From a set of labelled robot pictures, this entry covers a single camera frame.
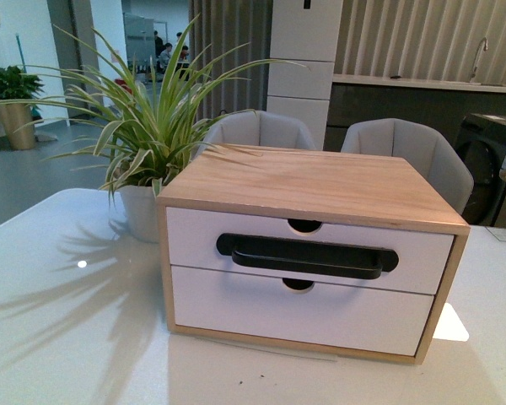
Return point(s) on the white drawer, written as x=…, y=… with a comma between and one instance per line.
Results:
x=327, y=314
x=192, y=237

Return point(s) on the wooden two-drawer cabinet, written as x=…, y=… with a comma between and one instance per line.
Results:
x=308, y=189

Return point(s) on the left grey chair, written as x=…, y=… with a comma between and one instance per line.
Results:
x=259, y=128

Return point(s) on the grey chair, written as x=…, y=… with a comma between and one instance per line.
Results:
x=423, y=147
x=259, y=128

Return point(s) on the white plant pot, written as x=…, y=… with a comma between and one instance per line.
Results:
x=141, y=212

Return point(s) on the green spider plant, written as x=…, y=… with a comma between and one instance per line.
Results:
x=147, y=138

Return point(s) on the white pillar cabinet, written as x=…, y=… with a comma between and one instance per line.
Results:
x=303, y=44

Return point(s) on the right grey chair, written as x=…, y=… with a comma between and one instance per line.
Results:
x=423, y=147

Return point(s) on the dark kitchen counter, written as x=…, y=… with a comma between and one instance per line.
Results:
x=441, y=109

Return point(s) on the black washing machine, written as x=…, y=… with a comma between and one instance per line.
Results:
x=481, y=145

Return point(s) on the gold floor planter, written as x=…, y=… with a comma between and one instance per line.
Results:
x=16, y=120

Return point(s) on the background green floor plant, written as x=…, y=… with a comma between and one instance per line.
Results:
x=15, y=84

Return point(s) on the chrome kitchen faucet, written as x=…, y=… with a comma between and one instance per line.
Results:
x=481, y=49

